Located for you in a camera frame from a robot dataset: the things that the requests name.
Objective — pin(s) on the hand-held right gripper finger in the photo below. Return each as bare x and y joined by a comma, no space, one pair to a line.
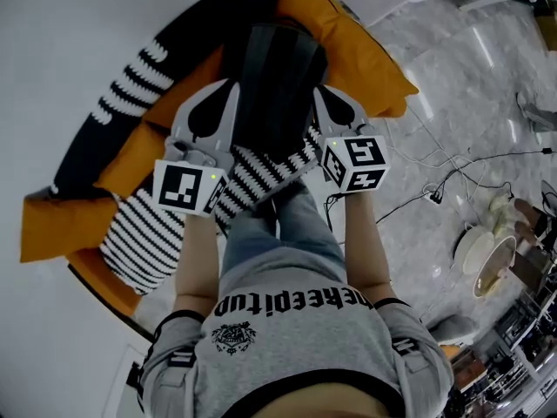
322,120
359,116

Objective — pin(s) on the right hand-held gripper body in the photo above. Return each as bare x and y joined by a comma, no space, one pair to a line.
363,159

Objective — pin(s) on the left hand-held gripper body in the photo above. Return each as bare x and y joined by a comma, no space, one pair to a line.
180,187

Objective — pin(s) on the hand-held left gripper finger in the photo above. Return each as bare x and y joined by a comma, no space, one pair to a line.
230,133
180,124

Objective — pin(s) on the black backpack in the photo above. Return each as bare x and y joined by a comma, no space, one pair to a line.
274,85

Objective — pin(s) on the orange sofa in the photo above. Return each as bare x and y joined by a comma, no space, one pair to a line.
93,277

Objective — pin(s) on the person's left forearm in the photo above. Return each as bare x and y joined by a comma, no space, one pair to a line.
198,268

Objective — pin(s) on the person's right forearm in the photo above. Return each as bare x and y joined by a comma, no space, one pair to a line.
365,251

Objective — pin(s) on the orange back cushion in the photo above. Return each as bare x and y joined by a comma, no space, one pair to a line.
191,89
130,163

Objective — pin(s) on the black white striped blanket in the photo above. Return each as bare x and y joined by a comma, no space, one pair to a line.
143,242

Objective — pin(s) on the orange square cushion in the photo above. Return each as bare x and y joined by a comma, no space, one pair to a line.
61,229
348,50

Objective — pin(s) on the black knitted throw white stripes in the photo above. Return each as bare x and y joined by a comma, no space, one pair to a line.
113,133

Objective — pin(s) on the person's blue jeans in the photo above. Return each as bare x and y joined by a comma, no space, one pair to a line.
300,233

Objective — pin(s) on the person's grey t-shirt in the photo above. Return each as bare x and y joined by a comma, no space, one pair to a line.
304,346

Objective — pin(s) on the dark cabinet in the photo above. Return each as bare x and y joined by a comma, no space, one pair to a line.
533,268

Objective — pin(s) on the small orange cushion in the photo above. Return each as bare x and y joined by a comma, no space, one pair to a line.
450,352

